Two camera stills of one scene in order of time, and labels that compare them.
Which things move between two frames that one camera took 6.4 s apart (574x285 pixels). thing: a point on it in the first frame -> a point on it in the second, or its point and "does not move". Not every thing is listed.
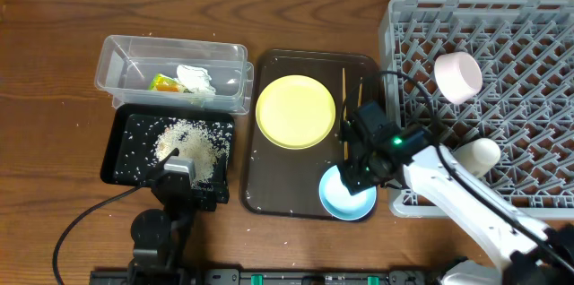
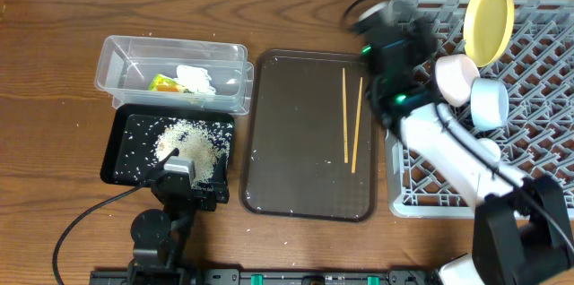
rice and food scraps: (204, 142) does not move
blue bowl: (337, 201) -> (490, 102)
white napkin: (195, 79) does not move
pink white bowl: (458, 76) does not move
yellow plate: (295, 112) -> (488, 21)
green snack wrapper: (162, 82) does not move
